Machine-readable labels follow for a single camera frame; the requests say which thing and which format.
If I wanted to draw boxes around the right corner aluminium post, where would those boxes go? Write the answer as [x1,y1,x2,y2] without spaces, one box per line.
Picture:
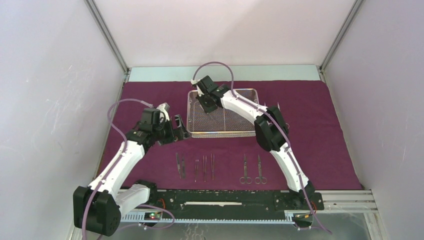
[319,0,366,73]

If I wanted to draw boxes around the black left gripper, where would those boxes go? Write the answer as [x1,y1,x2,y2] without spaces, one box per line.
[152,114,190,146]

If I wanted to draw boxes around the aluminium frame rail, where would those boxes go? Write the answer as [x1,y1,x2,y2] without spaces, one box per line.
[76,188,379,214]

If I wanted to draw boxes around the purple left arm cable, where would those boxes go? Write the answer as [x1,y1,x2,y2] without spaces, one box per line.
[81,98,175,240]

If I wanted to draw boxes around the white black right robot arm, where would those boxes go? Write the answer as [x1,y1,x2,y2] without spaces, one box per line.
[193,83,315,209]

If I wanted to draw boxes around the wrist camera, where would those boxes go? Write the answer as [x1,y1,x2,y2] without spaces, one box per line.
[139,102,170,132]
[190,75,219,96]

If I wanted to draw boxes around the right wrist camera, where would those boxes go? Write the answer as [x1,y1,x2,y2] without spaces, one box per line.
[190,75,219,96]

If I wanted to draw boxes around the corner aluminium post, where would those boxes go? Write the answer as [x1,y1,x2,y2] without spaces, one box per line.
[319,0,366,73]
[84,0,130,75]

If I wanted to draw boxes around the left corner aluminium post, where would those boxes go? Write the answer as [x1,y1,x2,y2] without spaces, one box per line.
[84,0,130,75]

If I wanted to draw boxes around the grey cable duct strip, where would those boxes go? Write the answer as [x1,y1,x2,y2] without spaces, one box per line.
[120,211,295,225]

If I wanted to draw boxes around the steel instrument tray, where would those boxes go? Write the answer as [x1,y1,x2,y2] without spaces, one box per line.
[186,90,256,138]

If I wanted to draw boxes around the steel forceps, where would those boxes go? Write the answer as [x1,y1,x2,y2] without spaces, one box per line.
[254,155,268,185]
[239,155,253,185]

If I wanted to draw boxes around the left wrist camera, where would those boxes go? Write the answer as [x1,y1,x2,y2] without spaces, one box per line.
[139,102,170,132]

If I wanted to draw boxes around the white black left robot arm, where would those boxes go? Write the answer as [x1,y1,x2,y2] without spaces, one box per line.
[72,108,190,237]

